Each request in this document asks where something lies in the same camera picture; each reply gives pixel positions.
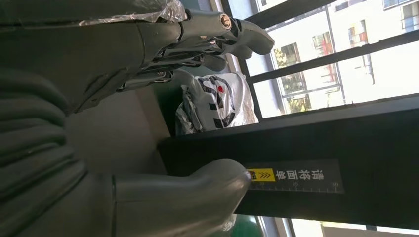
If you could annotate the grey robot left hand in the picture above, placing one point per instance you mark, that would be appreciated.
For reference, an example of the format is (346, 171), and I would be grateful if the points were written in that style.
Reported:
(82, 49)

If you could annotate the white parcel bag black stripes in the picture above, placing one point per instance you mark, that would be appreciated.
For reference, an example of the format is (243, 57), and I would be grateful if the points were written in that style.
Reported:
(216, 104)

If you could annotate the green conveyor belt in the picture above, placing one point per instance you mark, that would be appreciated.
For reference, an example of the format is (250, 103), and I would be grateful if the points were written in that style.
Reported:
(245, 229)

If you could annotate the black inbound scanner machine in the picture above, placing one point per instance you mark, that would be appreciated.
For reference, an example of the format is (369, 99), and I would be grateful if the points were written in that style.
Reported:
(327, 137)

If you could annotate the black yellow ruler sticker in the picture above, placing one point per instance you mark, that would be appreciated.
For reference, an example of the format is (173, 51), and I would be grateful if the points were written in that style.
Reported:
(294, 176)

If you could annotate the dark window frame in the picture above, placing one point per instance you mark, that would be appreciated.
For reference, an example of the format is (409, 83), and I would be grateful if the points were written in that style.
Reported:
(327, 58)

